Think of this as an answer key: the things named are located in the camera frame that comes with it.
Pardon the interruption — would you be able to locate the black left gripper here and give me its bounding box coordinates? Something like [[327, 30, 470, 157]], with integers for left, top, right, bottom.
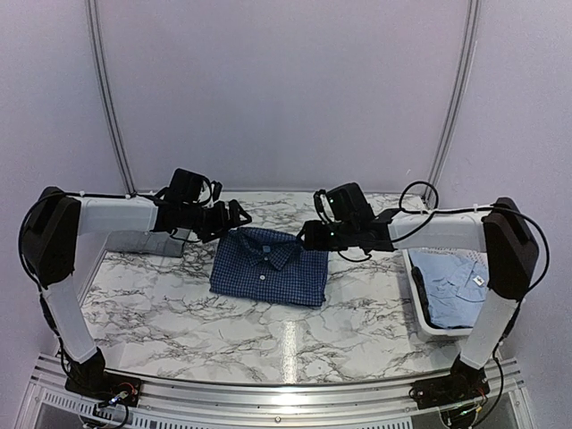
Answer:
[[181, 198, 251, 243]]

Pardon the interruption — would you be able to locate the light blue shirt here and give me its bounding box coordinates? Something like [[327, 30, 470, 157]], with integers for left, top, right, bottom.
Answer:
[[408, 249, 491, 330]]

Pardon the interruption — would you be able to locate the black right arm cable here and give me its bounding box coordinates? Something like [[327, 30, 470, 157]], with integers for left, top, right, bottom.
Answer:
[[334, 180, 551, 291]]

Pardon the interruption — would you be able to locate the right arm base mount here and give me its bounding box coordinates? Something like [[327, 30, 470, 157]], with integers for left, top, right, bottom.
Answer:
[[408, 374, 491, 409]]

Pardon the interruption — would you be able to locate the white plastic laundry basket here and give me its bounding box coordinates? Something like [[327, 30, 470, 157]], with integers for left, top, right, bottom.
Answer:
[[400, 248, 492, 337]]

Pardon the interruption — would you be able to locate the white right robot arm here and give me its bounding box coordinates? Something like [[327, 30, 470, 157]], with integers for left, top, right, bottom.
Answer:
[[297, 182, 550, 400]]

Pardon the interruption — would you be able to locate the right aluminium corner post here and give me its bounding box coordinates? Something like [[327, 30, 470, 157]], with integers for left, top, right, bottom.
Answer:
[[428, 0, 482, 188]]

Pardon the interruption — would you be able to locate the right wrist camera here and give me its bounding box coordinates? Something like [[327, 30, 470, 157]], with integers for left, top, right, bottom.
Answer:
[[313, 189, 333, 224]]

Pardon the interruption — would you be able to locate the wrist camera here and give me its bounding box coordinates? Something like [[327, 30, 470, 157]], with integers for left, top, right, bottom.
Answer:
[[204, 180, 223, 206], [313, 189, 333, 224]]

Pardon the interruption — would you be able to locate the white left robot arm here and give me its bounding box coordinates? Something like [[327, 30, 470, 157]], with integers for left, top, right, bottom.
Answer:
[[18, 168, 252, 398]]

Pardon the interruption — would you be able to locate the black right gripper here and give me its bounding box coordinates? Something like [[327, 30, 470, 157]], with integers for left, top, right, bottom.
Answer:
[[298, 220, 358, 251]]

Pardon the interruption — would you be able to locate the blue checked long sleeve shirt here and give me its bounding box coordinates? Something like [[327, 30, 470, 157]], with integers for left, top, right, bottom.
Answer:
[[210, 227, 329, 307]]

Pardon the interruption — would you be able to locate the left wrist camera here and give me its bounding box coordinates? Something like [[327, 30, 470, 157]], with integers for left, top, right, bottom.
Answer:
[[204, 180, 223, 206]]

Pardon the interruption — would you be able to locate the folded grey shirt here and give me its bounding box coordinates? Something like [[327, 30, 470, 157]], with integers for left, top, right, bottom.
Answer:
[[105, 231, 183, 257]]

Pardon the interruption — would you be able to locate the aluminium front frame rail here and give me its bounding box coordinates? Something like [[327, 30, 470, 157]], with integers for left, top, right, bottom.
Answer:
[[17, 352, 537, 429]]

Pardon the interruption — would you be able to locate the dark garment in basket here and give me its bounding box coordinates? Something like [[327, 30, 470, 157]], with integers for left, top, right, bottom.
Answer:
[[411, 266, 432, 327]]

